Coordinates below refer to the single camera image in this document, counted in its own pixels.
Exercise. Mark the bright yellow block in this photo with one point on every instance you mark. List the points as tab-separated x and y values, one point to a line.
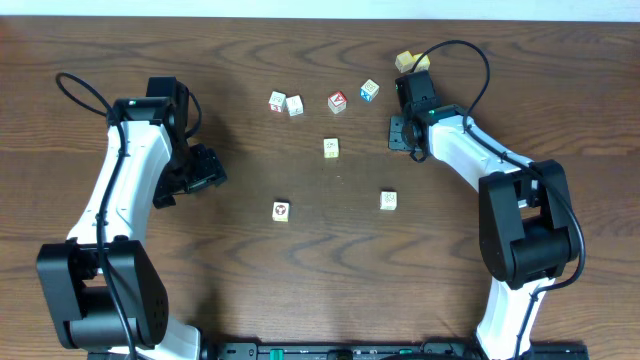
421	62

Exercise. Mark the white block red side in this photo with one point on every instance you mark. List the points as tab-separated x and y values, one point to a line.
277	101

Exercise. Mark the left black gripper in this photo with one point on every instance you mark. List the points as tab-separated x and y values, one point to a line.
201	170

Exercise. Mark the block with red emblem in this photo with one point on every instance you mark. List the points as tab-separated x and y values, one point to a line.
280	211

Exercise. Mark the blue and white block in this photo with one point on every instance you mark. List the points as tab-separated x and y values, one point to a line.
369	90

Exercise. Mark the yellow block centre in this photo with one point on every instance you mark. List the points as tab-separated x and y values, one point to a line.
331	148

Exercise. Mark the red letter A block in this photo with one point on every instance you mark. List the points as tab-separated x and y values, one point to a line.
337	102

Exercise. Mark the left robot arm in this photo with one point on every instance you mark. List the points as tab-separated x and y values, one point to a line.
103	293

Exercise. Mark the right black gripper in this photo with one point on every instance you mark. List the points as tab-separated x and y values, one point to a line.
395	140

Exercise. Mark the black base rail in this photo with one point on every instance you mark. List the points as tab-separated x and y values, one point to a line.
438	348

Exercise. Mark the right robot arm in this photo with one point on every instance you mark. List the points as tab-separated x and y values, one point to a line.
529	237

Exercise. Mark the pale yellow block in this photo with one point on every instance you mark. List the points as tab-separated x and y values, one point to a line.
404	61

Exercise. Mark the plain white block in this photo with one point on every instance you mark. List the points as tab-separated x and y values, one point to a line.
294	105

